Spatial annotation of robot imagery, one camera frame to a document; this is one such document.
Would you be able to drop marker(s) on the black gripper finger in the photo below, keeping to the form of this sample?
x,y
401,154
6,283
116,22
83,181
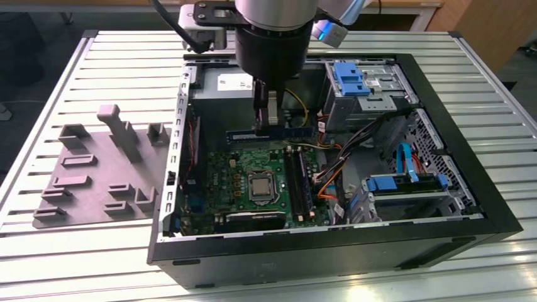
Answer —
x,y
274,108
262,104

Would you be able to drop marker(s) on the blue RAM stick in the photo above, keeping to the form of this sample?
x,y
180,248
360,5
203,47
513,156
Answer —
x,y
294,132

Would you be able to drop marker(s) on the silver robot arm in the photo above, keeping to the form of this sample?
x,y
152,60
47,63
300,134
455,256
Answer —
x,y
272,12

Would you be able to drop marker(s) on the black RAM slot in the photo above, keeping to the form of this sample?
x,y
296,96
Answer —
x,y
295,185

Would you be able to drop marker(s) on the grey power supply unit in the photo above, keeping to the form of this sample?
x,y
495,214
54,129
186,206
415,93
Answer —
x,y
218,119

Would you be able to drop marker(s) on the green motherboard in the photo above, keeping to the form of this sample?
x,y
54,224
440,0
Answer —
x,y
218,160

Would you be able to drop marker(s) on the silver CPU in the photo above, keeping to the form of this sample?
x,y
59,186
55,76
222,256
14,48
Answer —
x,y
262,187

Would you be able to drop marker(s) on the metal drive cage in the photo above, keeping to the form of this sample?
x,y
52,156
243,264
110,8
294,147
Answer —
x,y
381,105

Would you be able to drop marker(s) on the metal locking lever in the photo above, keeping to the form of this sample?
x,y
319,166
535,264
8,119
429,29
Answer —
x,y
278,196

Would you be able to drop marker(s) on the hard disk in blue carrier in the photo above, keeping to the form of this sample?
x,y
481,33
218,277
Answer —
x,y
381,184

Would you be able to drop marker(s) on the blue expansion slot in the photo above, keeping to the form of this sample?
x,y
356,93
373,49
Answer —
x,y
195,206

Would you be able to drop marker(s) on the black graphics card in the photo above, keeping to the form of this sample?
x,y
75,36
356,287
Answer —
x,y
252,223

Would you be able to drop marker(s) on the metal disk bay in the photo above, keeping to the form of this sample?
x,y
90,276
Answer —
x,y
411,196

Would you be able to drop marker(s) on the black PC case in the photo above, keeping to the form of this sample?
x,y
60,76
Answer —
x,y
336,258

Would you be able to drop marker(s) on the brown wooden cabinet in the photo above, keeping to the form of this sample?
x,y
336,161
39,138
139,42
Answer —
x,y
491,28

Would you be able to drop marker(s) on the grey parts rack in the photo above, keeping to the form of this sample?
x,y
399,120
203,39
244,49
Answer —
x,y
86,206

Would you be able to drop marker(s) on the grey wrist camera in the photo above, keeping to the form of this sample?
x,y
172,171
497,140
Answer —
x,y
218,37
336,36

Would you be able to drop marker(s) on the blue plastic drive bracket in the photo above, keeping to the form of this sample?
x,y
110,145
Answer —
x,y
348,78

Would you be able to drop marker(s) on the black camera bracket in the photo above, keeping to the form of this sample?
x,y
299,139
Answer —
x,y
206,14

